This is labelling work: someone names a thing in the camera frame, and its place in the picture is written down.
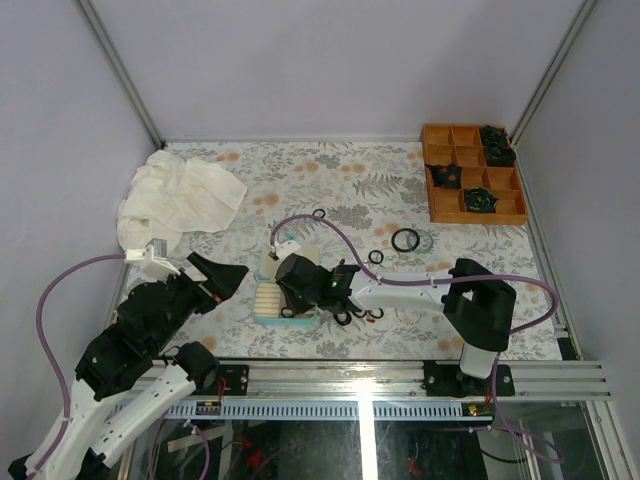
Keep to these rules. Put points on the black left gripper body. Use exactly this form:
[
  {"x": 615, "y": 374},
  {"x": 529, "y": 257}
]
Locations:
[{"x": 191, "y": 298}]

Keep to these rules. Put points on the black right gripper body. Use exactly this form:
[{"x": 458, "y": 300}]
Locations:
[{"x": 300, "y": 301}]

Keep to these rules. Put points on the black hair tie double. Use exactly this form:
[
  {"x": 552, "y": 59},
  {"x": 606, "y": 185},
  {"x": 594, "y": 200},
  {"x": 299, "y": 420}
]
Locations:
[{"x": 287, "y": 313}]

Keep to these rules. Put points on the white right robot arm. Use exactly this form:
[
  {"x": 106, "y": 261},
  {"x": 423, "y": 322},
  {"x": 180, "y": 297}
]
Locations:
[{"x": 477, "y": 304}]

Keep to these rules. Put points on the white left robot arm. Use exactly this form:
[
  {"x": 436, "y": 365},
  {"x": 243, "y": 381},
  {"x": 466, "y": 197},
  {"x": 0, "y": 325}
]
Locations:
[{"x": 91, "y": 434}]

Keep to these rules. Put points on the teal jewelry box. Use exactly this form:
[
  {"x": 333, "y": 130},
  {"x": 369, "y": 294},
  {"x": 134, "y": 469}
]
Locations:
[{"x": 269, "y": 300}]

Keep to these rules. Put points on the white crumpled cloth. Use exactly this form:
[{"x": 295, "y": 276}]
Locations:
[{"x": 169, "y": 197}]

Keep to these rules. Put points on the floral table mat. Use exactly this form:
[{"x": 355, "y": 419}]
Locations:
[{"x": 349, "y": 198}]

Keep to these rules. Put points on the large black bangle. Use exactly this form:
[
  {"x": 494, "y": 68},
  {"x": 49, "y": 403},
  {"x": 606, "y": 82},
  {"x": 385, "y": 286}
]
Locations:
[{"x": 395, "y": 240}]

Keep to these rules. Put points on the green jade bangle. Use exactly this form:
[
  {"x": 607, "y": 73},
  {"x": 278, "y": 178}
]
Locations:
[{"x": 427, "y": 242}]

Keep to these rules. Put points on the black orange scrunchie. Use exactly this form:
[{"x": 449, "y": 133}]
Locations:
[{"x": 445, "y": 176}]

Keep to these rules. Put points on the black green scrunchie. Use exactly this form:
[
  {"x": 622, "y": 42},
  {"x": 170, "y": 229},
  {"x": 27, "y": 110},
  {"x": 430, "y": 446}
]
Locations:
[{"x": 480, "y": 200}]

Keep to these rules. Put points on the wooden compartment tray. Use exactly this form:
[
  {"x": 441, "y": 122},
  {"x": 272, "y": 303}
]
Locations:
[{"x": 462, "y": 145}]

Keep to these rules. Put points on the black scrunchie top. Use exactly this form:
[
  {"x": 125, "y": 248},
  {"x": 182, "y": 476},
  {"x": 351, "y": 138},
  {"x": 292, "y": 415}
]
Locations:
[{"x": 494, "y": 135}]

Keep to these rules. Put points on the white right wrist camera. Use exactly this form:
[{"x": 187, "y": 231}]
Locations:
[{"x": 280, "y": 251}]

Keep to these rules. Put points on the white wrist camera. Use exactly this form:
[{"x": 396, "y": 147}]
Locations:
[
  {"x": 280, "y": 251},
  {"x": 152, "y": 260}
]

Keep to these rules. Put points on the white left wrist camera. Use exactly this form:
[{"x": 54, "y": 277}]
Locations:
[{"x": 152, "y": 260}]

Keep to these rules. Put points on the aluminium rail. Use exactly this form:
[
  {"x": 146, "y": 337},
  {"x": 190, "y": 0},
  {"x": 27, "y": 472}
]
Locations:
[{"x": 290, "y": 379}]

